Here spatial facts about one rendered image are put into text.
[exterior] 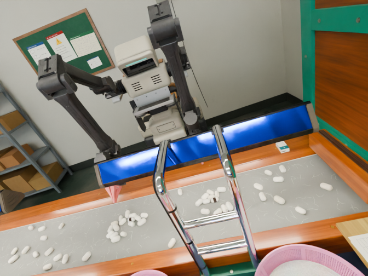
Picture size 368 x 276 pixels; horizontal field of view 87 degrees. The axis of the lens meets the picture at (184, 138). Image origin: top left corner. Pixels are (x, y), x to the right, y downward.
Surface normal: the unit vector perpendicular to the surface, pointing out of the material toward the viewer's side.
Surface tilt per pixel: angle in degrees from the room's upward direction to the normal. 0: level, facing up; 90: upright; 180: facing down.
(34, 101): 90
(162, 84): 98
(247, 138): 58
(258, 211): 0
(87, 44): 90
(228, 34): 90
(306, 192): 0
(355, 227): 0
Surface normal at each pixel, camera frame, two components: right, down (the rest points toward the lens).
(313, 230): -0.32, -0.82
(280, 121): -0.18, 0.00
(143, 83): 0.11, 0.59
